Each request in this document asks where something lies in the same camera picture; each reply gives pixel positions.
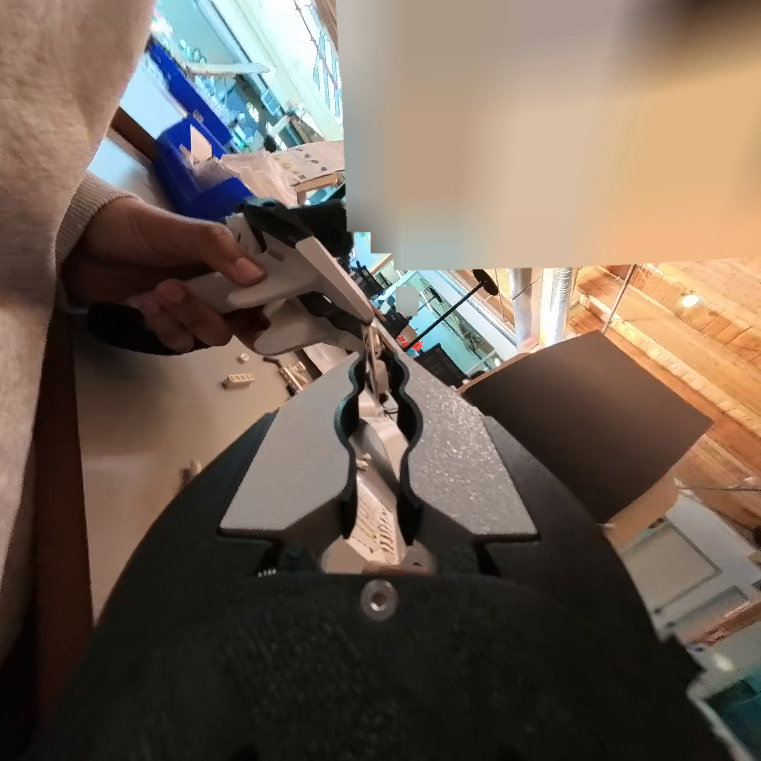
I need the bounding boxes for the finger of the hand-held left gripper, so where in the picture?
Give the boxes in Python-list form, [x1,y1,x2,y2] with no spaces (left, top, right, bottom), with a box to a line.
[300,296,394,353]
[296,237,382,326]

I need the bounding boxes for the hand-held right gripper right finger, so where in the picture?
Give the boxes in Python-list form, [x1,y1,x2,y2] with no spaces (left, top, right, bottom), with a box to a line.
[389,351,542,547]

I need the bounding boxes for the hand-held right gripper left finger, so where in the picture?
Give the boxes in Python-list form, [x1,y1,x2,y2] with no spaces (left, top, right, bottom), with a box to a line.
[219,351,366,541]

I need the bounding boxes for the person's left forearm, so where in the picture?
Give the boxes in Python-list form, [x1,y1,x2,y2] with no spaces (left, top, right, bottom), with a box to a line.
[0,0,157,310]

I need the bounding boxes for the person's left hand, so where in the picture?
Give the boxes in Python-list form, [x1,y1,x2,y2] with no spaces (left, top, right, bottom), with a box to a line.
[59,198,267,354]

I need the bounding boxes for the black pole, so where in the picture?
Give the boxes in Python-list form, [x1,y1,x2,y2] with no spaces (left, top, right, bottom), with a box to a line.
[410,269,501,348]

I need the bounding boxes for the black flat panel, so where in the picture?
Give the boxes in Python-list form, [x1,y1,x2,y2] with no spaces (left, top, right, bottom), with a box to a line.
[461,330,714,524]

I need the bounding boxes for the blue plastic bin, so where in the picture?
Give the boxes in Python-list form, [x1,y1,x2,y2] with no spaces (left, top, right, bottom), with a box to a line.
[147,42,209,122]
[156,119,253,222]

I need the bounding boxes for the silver ventilation duct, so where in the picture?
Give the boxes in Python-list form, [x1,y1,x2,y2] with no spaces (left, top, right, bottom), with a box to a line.
[511,268,576,353]

